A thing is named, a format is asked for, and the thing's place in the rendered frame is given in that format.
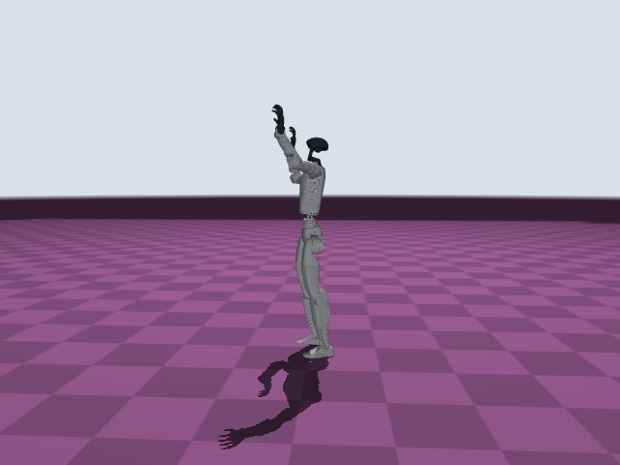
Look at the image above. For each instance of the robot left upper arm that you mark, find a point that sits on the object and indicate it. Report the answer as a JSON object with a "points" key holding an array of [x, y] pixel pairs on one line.
{"points": [[312, 169]]}

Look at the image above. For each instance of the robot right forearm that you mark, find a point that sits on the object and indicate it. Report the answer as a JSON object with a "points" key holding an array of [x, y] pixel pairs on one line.
{"points": [[292, 171]]}

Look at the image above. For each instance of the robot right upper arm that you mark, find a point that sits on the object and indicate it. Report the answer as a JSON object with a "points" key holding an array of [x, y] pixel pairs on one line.
{"points": [[295, 177]]}

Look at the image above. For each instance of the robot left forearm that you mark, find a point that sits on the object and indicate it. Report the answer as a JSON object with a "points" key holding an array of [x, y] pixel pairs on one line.
{"points": [[286, 145]]}

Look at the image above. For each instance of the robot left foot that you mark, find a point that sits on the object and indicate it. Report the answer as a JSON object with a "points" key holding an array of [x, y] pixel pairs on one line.
{"points": [[319, 352]]}

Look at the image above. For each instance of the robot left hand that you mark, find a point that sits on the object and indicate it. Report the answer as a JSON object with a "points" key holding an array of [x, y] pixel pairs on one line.
{"points": [[280, 120]]}

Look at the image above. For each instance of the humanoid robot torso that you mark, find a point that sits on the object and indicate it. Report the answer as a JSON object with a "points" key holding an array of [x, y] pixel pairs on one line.
{"points": [[310, 197]]}

